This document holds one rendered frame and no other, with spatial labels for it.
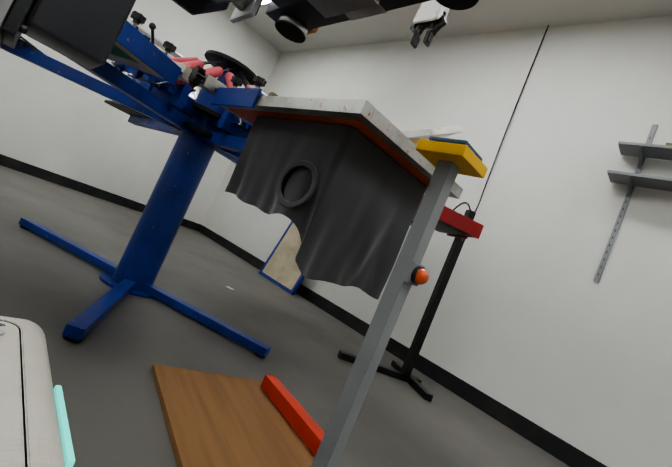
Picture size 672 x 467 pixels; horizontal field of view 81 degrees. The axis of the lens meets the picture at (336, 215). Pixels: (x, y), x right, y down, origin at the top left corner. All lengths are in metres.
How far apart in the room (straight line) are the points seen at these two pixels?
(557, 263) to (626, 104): 1.20
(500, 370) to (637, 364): 0.76
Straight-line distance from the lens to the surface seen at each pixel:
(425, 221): 0.93
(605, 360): 2.94
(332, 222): 1.10
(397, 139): 1.09
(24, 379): 0.77
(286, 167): 1.21
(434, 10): 1.46
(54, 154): 5.49
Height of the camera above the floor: 0.64
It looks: 4 degrees up
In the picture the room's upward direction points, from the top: 23 degrees clockwise
